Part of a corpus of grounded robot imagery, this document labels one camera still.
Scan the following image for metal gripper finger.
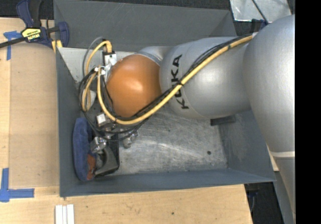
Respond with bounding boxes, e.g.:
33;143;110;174
89;136;108;169
122;131;140;149

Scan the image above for blue cloth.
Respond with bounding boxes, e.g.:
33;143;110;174
72;117;98;182

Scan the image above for black curved block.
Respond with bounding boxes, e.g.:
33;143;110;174
94;146;120;177

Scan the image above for red-brown flat block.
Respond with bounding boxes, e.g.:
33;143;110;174
86;154;97;180

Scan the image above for grey metal bin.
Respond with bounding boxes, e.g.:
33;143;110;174
53;0;277;197

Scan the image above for pale wood flat board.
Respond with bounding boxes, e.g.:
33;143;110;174
8;42;61;190

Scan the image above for black cylinder on white bracket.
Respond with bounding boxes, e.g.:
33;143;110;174
101;49;118;74

